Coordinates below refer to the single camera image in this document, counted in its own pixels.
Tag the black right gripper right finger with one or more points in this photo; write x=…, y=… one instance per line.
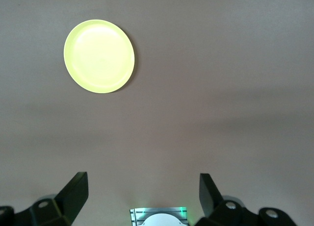
x=216, y=206

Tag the yellow round plate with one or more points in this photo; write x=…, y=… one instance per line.
x=99, y=57

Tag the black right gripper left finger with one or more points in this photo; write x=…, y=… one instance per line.
x=66, y=201

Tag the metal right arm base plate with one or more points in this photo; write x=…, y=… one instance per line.
x=137, y=216

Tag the brown table cover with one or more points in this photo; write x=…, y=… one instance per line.
x=196, y=113

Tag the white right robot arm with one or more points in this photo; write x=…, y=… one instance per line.
x=162, y=221

